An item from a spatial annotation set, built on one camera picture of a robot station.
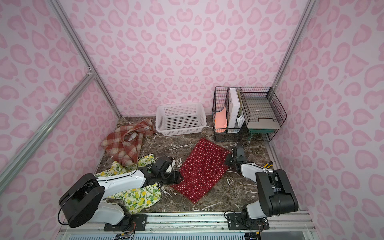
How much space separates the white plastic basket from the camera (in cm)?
105

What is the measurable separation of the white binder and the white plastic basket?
0.57ft

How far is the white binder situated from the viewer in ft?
3.04
